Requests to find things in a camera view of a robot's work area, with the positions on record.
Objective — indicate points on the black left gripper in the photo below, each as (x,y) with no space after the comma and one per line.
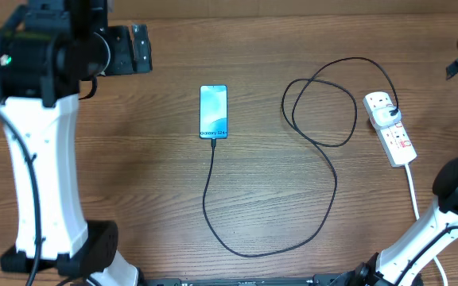
(126,63)

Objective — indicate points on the blue Galaxy smartphone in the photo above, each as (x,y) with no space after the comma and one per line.
(213,112)

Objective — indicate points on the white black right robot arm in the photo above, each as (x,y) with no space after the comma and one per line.
(401,263)

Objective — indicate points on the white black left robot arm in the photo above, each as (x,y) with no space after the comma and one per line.
(47,49)

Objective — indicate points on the white charger plug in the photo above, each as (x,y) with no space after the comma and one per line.
(385,117)

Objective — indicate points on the white power strip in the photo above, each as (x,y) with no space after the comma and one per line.
(394,139)

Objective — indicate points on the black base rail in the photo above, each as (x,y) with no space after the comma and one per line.
(316,280)

